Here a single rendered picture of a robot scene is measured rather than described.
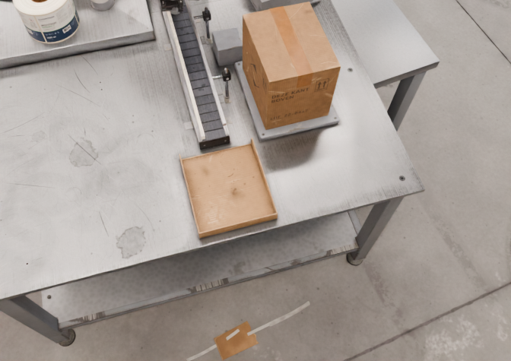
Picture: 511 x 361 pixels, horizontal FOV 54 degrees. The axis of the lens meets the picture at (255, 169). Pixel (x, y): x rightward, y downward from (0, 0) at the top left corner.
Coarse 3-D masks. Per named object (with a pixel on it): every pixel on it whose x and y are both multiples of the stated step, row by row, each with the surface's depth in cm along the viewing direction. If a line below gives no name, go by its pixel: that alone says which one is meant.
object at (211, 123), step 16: (176, 16) 201; (176, 32) 197; (192, 32) 197; (192, 48) 193; (192, 64) 189; (192, 80) 186; (208, 80) 186; (208, 96) 182; (208, 112) 179; (208, 128) 175
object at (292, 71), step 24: (264, 24) 167; (288, 24) 167; (312, 24) 168; (264, 48) 162; (288, 48) 162; (312, 48) 163; (264, 72) 159; (288, 72) 158; (312, 72) 158; (336, 72) 162; (264, 96) 167; (288, 96) 165; (312, 96) 169; (264, 120) 177; (288, 120) 178
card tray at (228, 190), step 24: (192, 168) 173; (216, 168) 173; (240, 168) 173; (192, 192) 168; (216, 192) 169; (240, 192) 169; (264, 192) 169; (216, 216) 164; (240, 216) 165; (264, 216) 161
